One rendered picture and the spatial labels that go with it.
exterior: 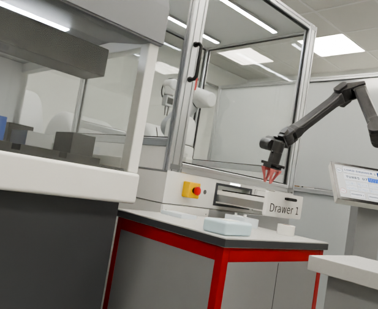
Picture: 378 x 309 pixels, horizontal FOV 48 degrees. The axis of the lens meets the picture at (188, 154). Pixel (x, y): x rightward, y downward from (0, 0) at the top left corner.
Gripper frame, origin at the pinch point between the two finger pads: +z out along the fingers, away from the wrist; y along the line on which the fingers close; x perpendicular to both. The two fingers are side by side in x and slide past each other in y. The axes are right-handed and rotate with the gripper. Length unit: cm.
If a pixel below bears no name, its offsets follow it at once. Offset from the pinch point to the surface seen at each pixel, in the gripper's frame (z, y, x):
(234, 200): 13.0, 5.8, 12.9
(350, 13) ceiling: -166, 113, -202
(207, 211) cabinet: 22.4, 15.9, 17.9
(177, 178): 9.2, 17.8, 40.8
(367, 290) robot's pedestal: 13, -82, 57
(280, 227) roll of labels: 14.1, -28.6, 21.8
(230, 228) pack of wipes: 12, -41, 66
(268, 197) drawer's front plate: 5.6, -12.9, 13.4
